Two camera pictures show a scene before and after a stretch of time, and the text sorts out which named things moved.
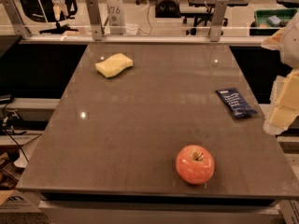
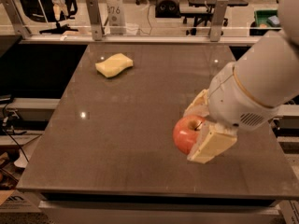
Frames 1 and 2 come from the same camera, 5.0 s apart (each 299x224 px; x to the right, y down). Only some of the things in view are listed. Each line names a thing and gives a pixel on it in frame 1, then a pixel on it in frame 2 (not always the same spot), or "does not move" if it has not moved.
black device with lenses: [167, 8] does not move
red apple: [194, 164] → [185, 132]
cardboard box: [19, 202] does not move
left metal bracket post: [16, 17] does not move
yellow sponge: [113, 65] does not move
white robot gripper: [291, 49] → [234, 101]
